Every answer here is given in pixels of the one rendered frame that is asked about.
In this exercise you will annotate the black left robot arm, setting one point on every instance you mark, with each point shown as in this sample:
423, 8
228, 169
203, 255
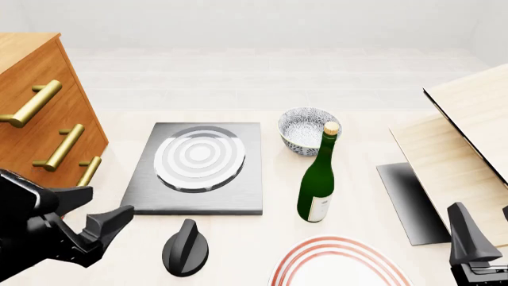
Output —
18, 196

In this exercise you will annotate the green wine bottle with cork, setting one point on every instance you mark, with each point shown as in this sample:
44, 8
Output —
317, 181

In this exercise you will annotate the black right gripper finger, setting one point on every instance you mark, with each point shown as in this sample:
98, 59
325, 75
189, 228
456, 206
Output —
506, 213
468, 241

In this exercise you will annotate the pale wooden rack, black base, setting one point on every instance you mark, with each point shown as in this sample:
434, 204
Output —
444, 155

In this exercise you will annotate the round black stove knob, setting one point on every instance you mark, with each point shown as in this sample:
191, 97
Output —
184, 253

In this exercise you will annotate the wooden drawer front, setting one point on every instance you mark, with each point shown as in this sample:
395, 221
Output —
94, 140
77, 105
59, 65

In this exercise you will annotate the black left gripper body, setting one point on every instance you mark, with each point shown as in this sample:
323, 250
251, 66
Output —
65, 244

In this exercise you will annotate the white plate with red rings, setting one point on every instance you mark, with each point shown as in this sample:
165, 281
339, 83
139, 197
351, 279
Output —
337, 268

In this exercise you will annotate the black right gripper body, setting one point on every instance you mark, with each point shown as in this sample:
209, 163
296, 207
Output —
484, 275

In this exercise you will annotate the blue patterned bowl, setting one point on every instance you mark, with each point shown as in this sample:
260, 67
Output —
301, 131

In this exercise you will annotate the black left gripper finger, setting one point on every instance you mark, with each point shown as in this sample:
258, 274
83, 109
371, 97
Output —
107, 226
75, 196

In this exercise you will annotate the wooden cabinet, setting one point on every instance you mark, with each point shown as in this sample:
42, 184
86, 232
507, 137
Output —
24, 47

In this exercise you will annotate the flat black stove plate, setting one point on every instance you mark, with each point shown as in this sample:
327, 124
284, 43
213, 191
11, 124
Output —
238, 193

